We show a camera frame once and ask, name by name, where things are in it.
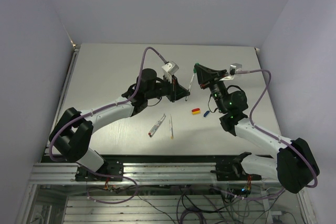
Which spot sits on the aluminium rail frame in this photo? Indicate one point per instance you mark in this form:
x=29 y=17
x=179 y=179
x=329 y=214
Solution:
x=98 y=75

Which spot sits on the red marker pen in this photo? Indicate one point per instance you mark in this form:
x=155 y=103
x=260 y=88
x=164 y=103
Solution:
x=157 y=125

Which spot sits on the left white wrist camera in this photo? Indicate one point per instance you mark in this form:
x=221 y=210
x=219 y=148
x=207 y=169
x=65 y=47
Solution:
x=170 y=68

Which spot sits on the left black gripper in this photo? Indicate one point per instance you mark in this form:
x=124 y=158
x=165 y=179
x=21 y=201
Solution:
x=176 y=92

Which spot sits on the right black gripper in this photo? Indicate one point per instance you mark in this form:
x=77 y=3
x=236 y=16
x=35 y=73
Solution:
x=205 y=75

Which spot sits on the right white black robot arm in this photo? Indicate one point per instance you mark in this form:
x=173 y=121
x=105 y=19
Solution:
x=290 y=162

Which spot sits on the yellow pen cap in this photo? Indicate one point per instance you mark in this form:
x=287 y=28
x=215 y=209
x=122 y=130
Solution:
x=196 y=112

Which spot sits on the green marker pen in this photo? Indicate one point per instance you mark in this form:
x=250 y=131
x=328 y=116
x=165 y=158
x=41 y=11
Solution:
x=190 y=86

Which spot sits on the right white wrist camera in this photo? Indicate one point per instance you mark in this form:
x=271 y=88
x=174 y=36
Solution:
x=233 y=70

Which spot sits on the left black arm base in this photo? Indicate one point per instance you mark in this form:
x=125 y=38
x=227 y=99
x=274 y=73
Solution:
x=96 y=168

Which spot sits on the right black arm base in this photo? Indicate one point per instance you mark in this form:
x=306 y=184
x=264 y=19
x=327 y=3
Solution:
x=231 y=170

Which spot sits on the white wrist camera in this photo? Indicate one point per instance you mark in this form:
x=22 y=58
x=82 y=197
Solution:
x=233 y=70
x=170 y=68

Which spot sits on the yellow marker pen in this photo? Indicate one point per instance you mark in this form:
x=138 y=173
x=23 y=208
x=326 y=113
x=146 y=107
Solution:
x=171 y=128

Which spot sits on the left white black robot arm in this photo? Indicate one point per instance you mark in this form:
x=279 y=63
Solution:
x=72 y=134

